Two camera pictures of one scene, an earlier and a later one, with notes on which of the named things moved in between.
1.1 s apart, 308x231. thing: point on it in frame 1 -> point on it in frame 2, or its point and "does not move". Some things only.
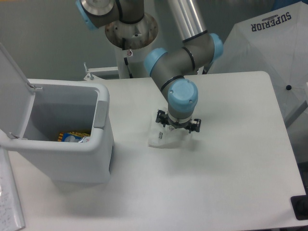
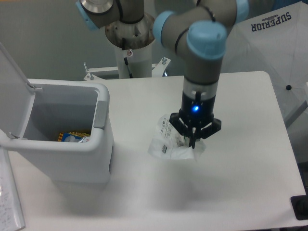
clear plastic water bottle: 84,139 does not move
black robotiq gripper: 162,118 -> 196,111
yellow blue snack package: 71,136 does not move
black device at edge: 300,204 does not move
